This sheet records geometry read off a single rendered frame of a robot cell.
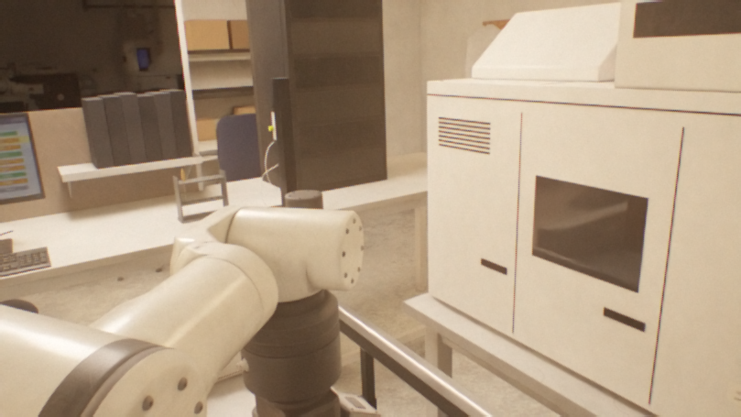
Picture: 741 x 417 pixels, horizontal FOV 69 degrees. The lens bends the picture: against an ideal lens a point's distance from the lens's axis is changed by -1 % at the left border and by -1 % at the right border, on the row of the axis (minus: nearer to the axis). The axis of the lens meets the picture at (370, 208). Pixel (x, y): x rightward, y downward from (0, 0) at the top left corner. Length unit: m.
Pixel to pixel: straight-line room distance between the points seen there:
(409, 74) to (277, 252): 5.66
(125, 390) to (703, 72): 0.81
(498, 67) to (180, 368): 1.12
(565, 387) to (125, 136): 1.92
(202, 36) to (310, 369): 4.23
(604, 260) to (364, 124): 1.76
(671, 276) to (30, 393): 0.87
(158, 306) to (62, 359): 0.10
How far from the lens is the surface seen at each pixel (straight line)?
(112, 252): 2.01
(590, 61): 1.13
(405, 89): 6.02
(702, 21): 0.89
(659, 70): 0.91
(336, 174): 2.54
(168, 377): 0.22
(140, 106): 2.44
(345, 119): 2.53
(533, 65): 1.21
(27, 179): 2.21
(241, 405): 1.07
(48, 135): 2.61
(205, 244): 0.39
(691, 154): 0.90
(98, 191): 2.66
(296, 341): 0.45
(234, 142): 4.25
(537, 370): 1.15
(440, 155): 1.25
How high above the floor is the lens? 1.50
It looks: 16 degrees down
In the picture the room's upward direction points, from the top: 2 degrees counter-clockwise
